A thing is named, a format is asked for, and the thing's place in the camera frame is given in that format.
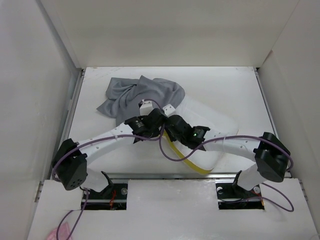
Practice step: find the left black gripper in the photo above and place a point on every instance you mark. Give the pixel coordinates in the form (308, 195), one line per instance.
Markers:
(156, 133)

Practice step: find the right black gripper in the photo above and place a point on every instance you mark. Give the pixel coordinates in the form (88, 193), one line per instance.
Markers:
(170, 137)

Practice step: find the white pillow yellow edge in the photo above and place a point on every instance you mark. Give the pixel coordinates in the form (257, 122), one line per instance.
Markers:
(196, 113)

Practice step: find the grey pillowcase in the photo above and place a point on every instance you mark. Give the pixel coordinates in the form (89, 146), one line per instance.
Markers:
(123, 96)

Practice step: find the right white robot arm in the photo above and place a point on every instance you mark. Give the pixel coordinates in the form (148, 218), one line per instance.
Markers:
(269, 155)

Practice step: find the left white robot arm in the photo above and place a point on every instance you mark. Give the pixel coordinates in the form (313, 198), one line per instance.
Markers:
(70, 163)

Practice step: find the white foam front board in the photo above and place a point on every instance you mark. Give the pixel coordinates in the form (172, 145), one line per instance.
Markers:
(176, 210)

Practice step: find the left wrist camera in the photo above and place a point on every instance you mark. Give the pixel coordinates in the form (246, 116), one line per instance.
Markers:
(145, 107)

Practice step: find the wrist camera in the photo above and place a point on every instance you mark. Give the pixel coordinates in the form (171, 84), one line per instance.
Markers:
(169, 110)
(145, 107)

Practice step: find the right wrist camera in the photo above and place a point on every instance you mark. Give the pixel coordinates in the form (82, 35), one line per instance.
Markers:
(169, 110)

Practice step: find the aluminium front rail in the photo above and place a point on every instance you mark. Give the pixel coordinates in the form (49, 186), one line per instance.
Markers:
(171, 176)

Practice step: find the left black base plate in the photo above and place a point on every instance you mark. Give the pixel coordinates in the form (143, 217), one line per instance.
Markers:
(111, 199)

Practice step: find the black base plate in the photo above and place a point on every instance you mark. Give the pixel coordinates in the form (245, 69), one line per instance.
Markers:
(233, 197)
(111, 199)

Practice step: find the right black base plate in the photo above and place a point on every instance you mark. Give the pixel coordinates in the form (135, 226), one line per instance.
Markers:
(233, 197)

